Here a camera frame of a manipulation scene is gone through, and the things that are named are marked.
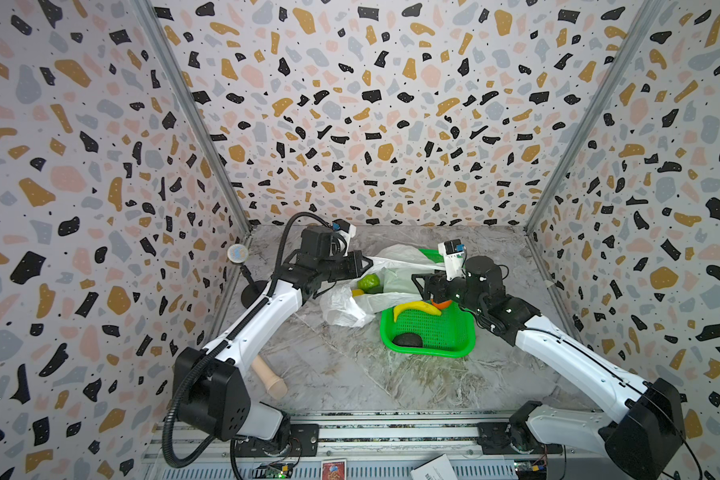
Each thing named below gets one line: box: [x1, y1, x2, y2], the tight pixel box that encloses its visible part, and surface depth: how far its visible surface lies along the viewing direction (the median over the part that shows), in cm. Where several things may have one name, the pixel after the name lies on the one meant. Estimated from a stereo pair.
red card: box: [321, 459, 347, 480], surface depth 70 cm
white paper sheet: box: [410, 453, 458, 480], surface depth 68 cm
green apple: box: [357, 273, 381, 293], surface depth 99 cm
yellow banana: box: [393, 301, 442, 323], surface depth 97 cm
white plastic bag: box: [320, 244, 446, 328], surface depth 76 cm
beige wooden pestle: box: [252, 354, 288, 400], surface depth 83 cm
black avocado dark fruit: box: [392, 332, 423, 348], surface depth 88 cm
